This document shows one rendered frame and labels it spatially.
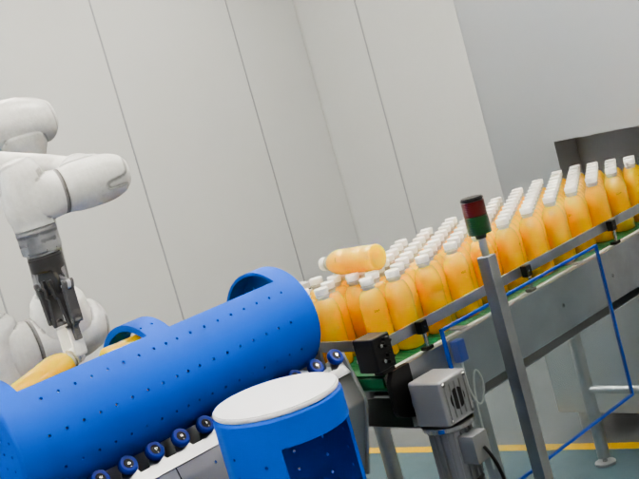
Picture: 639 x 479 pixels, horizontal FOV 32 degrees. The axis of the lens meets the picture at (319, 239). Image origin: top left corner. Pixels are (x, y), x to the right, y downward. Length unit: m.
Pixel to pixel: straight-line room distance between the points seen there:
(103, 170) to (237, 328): 0.49
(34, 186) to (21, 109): 0.57
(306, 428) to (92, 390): 0.47
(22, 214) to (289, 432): 0.74
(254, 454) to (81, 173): 0.72
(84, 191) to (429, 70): 5.12
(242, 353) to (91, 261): 3.64
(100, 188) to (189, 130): 4.43
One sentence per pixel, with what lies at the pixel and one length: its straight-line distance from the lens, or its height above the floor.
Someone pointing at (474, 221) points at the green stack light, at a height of 1.20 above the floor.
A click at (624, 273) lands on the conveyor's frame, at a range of 3.78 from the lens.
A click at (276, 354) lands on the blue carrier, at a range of 2.73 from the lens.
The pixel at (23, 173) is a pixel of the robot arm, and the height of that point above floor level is 1.63.
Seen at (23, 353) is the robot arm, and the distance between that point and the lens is 3.14.
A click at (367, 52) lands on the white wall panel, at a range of 7.66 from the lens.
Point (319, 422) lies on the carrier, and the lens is 2.30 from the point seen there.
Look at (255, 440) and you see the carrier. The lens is 2.30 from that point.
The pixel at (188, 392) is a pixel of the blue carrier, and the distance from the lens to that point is 2.56.
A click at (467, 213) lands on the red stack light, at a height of 1.22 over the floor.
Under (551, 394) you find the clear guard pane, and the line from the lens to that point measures 3.33.
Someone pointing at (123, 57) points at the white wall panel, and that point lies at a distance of 6.68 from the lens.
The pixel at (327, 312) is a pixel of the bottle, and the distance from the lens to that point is 3.02.
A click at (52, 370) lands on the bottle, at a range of 2.48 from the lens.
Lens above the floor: 1.62
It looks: 7 degrees down
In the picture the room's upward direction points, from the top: 16 degrees counter-clockwise
